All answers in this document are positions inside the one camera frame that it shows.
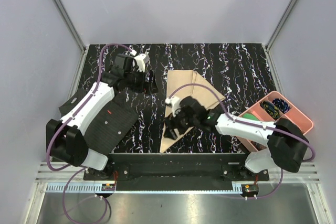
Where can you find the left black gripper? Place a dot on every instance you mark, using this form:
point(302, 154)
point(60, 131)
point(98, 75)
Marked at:
point(151, 87)

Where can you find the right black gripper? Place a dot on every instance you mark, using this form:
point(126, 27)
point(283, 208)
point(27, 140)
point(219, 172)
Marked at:
point(172, 123)

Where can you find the pink divided tray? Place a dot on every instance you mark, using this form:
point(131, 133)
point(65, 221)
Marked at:
point(294, 114)

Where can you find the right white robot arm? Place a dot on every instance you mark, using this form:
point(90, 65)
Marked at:
point(285, 144)

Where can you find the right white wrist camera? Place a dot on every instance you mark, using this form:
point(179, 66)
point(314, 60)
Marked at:
point(174, 104)

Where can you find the slotted cable duct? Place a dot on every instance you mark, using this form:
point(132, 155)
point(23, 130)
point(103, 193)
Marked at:
point(80, 188)

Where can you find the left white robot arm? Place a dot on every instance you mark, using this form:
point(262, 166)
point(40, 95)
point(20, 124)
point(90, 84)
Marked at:
point(90, 159)

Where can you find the blue patterned sock roll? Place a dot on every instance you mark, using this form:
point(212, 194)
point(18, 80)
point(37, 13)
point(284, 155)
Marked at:
point(281, 104)

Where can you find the green rolled sock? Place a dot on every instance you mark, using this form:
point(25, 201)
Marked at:
point(250, 116)

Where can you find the yellow patterned sock roll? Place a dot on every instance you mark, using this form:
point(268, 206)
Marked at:
point(271, 109)

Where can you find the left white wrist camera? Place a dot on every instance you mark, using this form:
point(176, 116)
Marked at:
point(139, 61)

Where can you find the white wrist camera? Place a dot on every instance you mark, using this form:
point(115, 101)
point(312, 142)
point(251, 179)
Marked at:
point(174, 104)
point(139, 61)

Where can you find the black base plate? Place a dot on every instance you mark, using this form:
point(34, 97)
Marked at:
point(176, 173)

